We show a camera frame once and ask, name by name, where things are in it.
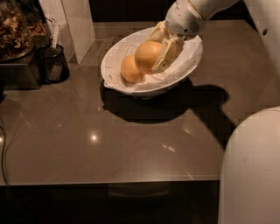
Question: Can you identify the orange fruit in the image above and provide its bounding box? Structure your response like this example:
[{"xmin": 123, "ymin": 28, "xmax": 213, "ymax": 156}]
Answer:
[{"xmin": 135, "ymin": 41, "xmax": 162, "ymax": 74}]

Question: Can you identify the white pillar block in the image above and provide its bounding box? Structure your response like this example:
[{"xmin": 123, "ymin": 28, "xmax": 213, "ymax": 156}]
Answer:
[{"xmin": 39, "ymin": 0, "xmax": 95, "ymax": 64}]

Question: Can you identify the white tilted bowl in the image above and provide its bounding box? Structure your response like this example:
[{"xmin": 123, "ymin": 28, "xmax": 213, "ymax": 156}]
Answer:
[{"xmin": 100, "ymin": 26, "xmax": 204, "ymax": 99}]

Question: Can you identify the dark metal box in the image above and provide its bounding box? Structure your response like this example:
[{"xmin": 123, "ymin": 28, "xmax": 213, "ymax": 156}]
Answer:
[{"xmin": 0, "ymin": 52, "xmax": 42, "ymax": 90}]

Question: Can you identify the white paper bowl liner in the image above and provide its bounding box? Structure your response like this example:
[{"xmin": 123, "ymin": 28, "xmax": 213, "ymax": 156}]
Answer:
[{"xmin": 102, "ymin": 36, "xmax": 203, "ymax": 94}]

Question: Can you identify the white tag utensil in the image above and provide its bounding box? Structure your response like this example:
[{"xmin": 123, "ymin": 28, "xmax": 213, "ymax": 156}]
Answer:
[{"xmin": 50, "ymin": 18, "xmax": 60, "ymax": 49}]

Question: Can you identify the yellow apple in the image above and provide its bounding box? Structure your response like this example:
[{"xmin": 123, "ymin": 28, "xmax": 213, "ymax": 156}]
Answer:
[{"xmin": 121, "ymin": 54, "xmax": 144, "ymax": 83}]

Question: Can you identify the black mesh cup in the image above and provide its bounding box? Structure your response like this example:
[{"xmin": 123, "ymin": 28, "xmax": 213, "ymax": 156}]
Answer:
[{"xmin": 35, "ymin": 45, "xmax": 70, "ymax": 84}]

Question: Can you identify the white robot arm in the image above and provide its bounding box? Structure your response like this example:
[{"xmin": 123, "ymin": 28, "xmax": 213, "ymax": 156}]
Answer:
[{"xmin": 150, "ymin": 0, "xmax": 280, "ymax": 224}]

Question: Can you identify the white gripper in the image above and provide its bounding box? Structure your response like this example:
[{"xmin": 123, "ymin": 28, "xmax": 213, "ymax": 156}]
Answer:
[{"xmin": 146, "ymin": 0, "xmax": 207, "ymax": 73}]

